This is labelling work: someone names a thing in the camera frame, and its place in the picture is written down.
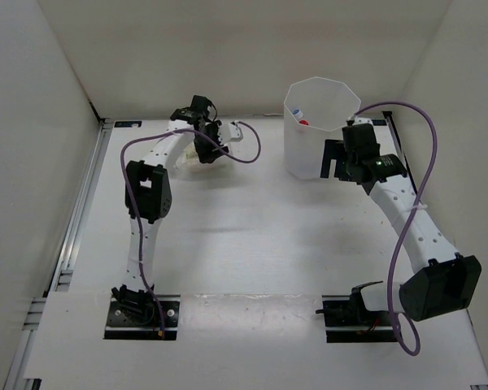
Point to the white polygonal plastic bin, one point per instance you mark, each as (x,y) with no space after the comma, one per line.
(326,105)

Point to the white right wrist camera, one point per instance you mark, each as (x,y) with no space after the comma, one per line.
(359,120)

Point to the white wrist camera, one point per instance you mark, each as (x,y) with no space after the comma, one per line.
(229,133)
(359,120)

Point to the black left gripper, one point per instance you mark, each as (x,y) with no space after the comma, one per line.
(206,154)

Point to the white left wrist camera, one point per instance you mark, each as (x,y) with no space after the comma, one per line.
(229,133)

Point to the aluminium left frame rail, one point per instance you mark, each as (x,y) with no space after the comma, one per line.
(65,263)

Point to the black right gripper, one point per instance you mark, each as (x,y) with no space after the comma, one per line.
(333,150)

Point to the clear bottle yellow label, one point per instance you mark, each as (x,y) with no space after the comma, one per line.
(189,163)

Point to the blue label plastic bottle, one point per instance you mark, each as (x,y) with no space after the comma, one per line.
(298,114)

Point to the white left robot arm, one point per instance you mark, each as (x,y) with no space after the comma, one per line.
(148,197)

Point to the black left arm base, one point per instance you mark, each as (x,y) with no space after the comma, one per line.
(125,323)

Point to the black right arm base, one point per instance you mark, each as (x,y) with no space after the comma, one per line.
(347,320)

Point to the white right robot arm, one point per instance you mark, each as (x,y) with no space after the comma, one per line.
(443,279)

